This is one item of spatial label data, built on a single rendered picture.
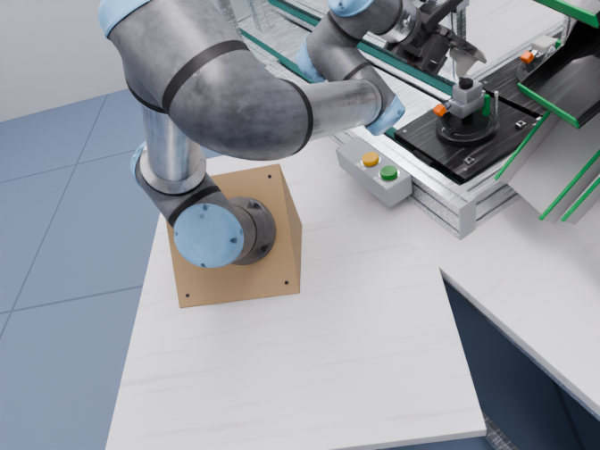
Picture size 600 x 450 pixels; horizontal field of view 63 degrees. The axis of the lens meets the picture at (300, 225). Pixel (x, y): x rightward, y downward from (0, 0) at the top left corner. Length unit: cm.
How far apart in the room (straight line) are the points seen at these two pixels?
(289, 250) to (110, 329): 155
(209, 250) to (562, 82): 65
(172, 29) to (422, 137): 78
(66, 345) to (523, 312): 208
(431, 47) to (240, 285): 63
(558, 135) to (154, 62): 73
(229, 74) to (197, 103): 4
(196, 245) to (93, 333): 170
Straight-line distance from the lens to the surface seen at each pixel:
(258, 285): 110
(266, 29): 203
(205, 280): 114
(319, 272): 111
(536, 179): 102
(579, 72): 92
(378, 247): 112
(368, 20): 88
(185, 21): 55
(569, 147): 100
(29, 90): 465
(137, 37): 56
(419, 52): 99
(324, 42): 89
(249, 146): 54
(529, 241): 112
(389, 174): 111
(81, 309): 269
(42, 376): 258
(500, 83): 136
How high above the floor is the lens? 172
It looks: 45 degrees down
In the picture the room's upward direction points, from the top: 21 degrees counter-clockwise
